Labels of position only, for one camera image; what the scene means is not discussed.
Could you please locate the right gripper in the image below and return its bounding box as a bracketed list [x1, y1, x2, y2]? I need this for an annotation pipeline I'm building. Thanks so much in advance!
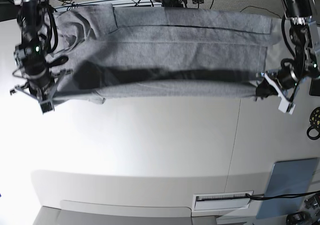
[9, 68, 73, 105]

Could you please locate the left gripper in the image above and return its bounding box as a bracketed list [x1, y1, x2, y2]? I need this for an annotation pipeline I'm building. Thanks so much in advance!
[254, 68, 300, 102]

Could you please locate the grey T-shirt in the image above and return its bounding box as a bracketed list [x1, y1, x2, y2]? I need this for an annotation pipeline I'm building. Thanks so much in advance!
[47, 4, 277, 103]

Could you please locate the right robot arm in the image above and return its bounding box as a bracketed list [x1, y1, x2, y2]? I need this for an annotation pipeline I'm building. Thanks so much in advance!
[10, 0, 71, 113]

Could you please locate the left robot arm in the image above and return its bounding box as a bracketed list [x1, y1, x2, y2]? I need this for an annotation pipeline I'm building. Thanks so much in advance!
[255, 0, 320, 99]

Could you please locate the black tablet at edge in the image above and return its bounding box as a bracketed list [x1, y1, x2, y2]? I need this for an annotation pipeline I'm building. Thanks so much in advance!
[309, 79, 320, 97]

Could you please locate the black and yellow round tool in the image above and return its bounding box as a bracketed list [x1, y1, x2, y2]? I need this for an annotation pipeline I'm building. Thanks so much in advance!
[306, 107, 320, 141]

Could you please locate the blue-grey flat board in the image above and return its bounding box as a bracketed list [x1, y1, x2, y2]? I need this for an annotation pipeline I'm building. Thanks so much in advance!
[256, 157, 318, 220]

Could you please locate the black device bottom right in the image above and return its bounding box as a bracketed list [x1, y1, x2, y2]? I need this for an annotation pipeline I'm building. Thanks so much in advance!
[285, 211, 310, 225]

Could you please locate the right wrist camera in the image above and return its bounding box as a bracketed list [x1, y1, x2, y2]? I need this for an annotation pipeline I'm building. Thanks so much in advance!
[39, 100, 55, 114]

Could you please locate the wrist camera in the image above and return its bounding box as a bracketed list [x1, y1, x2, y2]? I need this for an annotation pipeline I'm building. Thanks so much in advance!
[39, 100, 55, 114]
[278, 99, 296, 115]

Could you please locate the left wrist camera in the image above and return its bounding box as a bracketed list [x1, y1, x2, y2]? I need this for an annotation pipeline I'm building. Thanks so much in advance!
[278, 99, 296, 115]

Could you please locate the black cable on floor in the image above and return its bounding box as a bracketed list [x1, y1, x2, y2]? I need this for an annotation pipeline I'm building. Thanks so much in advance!
[240, 5, 282, 18]

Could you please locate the black cable on table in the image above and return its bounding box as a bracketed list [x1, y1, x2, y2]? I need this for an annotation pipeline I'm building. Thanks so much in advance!
[194, 191, 320, 202]

